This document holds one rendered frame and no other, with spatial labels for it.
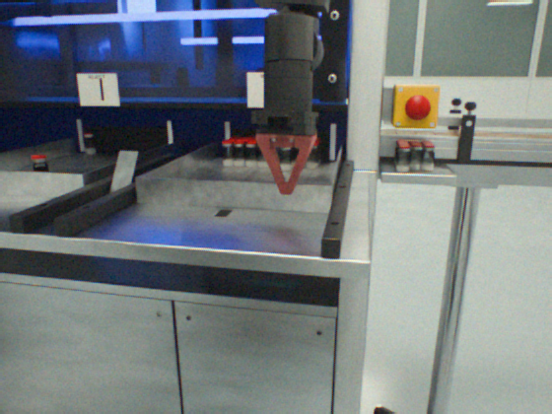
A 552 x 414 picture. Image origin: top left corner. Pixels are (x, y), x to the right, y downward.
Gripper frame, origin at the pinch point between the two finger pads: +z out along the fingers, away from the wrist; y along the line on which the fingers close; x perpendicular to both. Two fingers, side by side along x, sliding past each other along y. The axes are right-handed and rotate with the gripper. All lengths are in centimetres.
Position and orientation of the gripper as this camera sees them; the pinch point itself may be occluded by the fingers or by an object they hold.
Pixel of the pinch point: (286, 187)
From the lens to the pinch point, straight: 53.3
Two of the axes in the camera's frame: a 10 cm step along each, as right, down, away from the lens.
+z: -0.1, 9.8, 2.2
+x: -9.8, -0.5, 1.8
